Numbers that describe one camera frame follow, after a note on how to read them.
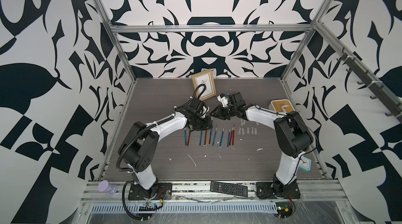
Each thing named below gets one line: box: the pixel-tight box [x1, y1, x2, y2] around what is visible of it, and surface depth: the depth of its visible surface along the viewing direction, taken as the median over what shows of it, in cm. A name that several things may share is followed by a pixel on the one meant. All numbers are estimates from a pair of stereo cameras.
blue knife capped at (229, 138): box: [226, 128, 231, 148], surface depth 93 cm
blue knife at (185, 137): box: [184, 129, 187, 147], surface depth 93 cm
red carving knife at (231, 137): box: [229, 127, 234, 147], surface depth 93 cm
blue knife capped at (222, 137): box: [219, 127, 225, 148], surface depth 93 cm
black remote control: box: [209, 180, 249, 198], surface depth 76 cm
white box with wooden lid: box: [268, 98, 296, 114], surface depth 101 cm
